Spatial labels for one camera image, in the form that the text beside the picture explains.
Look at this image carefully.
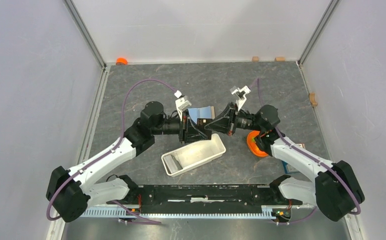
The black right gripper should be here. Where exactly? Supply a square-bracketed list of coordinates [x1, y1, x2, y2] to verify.
[204, 102, 264, 136]

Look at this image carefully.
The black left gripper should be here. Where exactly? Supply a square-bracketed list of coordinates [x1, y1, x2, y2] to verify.
[152, 108, 208, 144]

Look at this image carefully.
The black credit card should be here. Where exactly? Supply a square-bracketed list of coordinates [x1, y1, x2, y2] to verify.
[196, 118, 213, 131]

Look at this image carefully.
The beige leather card holder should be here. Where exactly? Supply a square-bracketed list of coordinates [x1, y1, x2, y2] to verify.
[187, 106, 215, 123]

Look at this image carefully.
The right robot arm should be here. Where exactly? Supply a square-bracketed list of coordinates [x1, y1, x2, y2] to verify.
[204, 102, 365, 222]

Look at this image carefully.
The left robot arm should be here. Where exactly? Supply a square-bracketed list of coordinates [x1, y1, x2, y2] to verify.
[46, 101, 212, 223]

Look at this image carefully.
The white plastic tray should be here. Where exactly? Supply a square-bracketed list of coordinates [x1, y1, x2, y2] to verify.
[161, 133, 226, 177]

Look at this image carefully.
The orange bowl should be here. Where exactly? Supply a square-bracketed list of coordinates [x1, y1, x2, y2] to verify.
[246, 130, 269, 158]

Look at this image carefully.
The blue small box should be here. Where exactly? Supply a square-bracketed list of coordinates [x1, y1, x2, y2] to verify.
[282, 161, 299, 174]

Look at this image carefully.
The wooden block right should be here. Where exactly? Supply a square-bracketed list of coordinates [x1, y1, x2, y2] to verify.
[275, 56, 286, 62]

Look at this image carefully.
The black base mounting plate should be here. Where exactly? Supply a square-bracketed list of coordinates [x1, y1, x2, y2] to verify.
[119, 184, 302, 214]

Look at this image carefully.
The curved wooden piece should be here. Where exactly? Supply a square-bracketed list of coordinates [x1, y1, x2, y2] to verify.
[309, 92, 318, 107]

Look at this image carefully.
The orange round cap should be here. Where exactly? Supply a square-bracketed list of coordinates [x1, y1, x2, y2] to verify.
[115, 57, 128, 65]

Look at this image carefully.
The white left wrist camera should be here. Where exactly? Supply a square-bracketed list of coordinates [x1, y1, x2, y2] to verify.
[174, 90, 192, 121]

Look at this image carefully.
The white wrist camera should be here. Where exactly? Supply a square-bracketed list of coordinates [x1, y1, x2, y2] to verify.
[174, 90, 192, 121]
[230, 85, 251, 110]

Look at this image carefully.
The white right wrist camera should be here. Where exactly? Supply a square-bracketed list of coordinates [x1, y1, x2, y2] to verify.
[230, 85, 251, 110]

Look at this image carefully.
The white toothed cable rail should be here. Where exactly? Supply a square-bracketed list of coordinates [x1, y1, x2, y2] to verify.
[80, 206, 276, 220]

